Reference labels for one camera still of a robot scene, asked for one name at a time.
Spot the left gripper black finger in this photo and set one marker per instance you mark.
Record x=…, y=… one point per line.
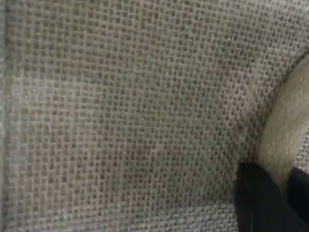
x=299, y=205
x=260, y=205

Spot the brown jute tote bag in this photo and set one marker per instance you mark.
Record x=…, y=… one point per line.
x=120, y=96

